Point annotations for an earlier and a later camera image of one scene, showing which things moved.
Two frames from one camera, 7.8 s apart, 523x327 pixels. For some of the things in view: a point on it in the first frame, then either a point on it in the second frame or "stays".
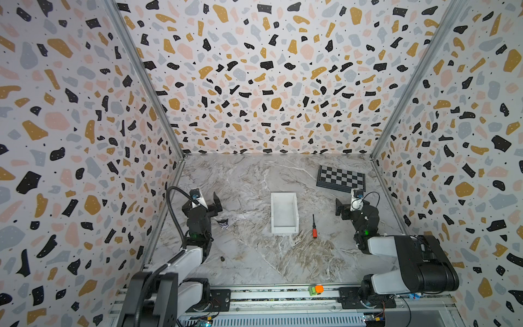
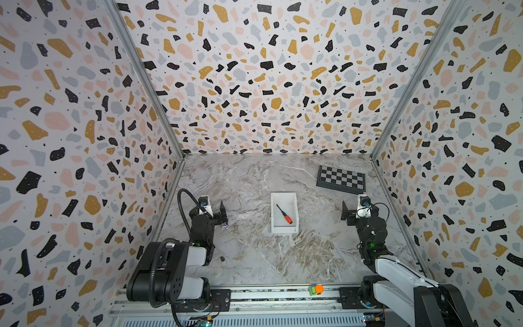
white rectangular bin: x=284 y=213 stays
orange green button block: x=317 y=289 stays
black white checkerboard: x=340 y=180 stays
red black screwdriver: x=314 y=229 → x=289 y=220
